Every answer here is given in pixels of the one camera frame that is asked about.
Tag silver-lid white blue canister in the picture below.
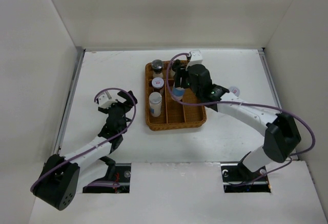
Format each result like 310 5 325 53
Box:
172 86 185 101

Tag black-knob salt shaker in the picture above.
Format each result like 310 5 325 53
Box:
170 59 182 79

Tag grey-lid dark spice jar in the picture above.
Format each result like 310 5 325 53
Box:
151 77 165 95

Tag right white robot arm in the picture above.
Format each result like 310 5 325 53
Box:
174 64 301 181

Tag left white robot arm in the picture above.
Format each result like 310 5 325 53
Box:
30 88 137 211

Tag brown wicker divided tray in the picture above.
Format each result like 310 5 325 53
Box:
145 63 207 131

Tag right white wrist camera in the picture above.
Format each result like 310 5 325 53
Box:
186 50 203 69

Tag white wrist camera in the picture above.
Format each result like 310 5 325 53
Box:
186 50 203 69
95 93 117 109

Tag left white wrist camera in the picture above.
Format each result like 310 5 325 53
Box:
95 93 117 109

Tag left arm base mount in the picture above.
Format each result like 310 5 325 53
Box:
82 156 132 194

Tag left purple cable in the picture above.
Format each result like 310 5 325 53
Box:
29 88 138 194

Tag purple cable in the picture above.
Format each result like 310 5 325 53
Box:
166 52 316 186
29 88 138 194

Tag right metal frame rail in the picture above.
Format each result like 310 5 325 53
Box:
257 48 282 108

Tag metal frame rail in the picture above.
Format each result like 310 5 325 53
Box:
51 47 86 155
257 48 282 108

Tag left metal frame rail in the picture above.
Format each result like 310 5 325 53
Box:
51 47 86 155

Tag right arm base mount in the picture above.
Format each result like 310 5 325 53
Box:
220 162 271 193

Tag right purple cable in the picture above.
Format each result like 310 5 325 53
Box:
166 52 316 186

